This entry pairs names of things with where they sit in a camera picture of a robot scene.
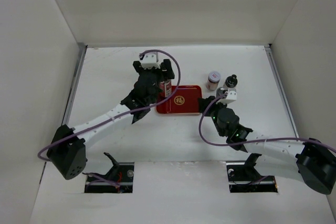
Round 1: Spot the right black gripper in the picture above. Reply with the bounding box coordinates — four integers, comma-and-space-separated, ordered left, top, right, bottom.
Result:
197, 95, 228, 137

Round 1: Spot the soy sauce bottle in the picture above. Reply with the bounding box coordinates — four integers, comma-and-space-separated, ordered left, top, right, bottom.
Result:
159, 79, 172, 99

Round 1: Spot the clear lid salt grinder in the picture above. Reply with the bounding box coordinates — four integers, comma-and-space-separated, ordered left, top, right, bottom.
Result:
216, 87, 228, 99

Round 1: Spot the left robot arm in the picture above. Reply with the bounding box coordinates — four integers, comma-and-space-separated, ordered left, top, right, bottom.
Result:
47, 55, 175, 180

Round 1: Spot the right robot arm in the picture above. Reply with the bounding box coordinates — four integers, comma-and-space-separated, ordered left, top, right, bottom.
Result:
197, 96, 335, 195

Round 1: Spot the black top pepper grinder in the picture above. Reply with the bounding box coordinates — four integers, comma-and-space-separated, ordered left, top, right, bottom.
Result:
224, 74, 238, 89

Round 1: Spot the red rectangular tray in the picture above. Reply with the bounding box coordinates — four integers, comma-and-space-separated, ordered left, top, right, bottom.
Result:
156, 85, 202, 115

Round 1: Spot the white lid spice jar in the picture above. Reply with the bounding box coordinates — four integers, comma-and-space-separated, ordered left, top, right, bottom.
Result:
206, 71, 221, 91

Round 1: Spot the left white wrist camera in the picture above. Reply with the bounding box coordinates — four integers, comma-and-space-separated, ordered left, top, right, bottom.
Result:
139, 52, 161, 69

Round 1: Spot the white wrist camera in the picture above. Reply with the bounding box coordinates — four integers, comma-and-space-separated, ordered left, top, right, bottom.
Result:
222, 89, 237, 104
139, 52, 161, 69

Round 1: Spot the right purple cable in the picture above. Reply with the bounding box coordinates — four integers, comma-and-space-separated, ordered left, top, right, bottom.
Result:
198, 92, 336, 154

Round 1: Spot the purple cable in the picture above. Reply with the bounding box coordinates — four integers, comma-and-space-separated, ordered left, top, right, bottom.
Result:
198, 92, 336, 154
38, 49, 181, 162

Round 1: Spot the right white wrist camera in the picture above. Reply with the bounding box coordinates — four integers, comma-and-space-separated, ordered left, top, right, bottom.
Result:
222, 89, 237, 104

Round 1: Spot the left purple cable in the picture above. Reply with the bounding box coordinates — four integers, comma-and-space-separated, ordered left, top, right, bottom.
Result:
38, 49, 181, 162

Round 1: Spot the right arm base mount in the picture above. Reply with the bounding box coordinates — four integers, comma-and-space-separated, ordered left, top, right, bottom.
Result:
226, 154, 278, 193

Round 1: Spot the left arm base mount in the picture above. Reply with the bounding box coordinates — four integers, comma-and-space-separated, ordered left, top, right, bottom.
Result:
84, 152, 134, 194

